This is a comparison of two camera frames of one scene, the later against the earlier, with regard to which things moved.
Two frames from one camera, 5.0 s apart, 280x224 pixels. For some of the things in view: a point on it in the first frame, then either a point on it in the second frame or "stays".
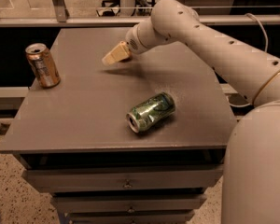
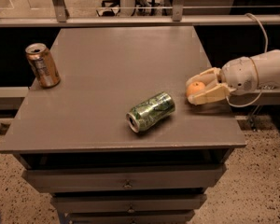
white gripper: [132, 42] → [239, 75]
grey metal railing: [59, 17] stays
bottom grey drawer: [132, 217] stays
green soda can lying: [151, 111] stays
